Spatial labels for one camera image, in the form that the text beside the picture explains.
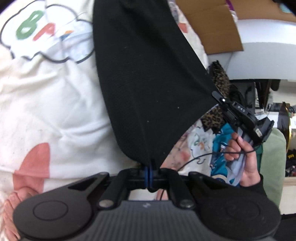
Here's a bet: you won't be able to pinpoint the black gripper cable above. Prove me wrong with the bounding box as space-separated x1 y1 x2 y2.
159 149 257 202

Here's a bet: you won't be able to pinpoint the person's right hand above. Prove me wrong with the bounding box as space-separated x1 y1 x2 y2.
224 133 260 187

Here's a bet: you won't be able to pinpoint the leopard print cloth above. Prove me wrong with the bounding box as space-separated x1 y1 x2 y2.
201 60 232 130

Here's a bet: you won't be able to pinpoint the black clothes pile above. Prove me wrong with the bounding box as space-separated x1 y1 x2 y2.
228 83 245 102

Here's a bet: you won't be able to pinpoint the flat cardboard sheet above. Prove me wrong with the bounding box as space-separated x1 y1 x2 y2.
176 0 245 55

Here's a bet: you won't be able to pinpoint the purple detergent pouch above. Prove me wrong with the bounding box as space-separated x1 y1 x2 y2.
225 0 238 24

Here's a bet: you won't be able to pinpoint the light green cloth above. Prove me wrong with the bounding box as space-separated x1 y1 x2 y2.
261 128 287 210

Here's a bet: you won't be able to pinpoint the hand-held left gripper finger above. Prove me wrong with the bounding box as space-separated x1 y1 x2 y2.
149 163 234 209
61 164 149 210

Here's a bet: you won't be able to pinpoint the upright cardboard panel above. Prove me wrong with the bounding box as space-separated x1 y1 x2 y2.
233 0 296 21

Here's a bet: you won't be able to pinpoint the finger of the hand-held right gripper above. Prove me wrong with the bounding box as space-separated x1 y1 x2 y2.
212 91 233 112

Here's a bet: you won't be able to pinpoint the person's right forearm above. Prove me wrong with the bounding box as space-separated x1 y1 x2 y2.
238 174 281 214

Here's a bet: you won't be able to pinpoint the teal printed cloth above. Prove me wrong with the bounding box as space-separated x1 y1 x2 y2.
209 122 263 187

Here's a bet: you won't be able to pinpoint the cream bear print bedsheet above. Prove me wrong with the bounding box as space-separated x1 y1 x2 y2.
0 0 223 209

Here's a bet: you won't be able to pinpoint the black knit garment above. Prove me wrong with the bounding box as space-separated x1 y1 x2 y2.
92 0 220 167

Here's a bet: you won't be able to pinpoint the person's bare foot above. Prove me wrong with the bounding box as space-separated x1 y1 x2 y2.
0 187 41 241

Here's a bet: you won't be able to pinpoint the gold rimmed mirror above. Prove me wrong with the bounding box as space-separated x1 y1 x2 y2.
276 101 292 152

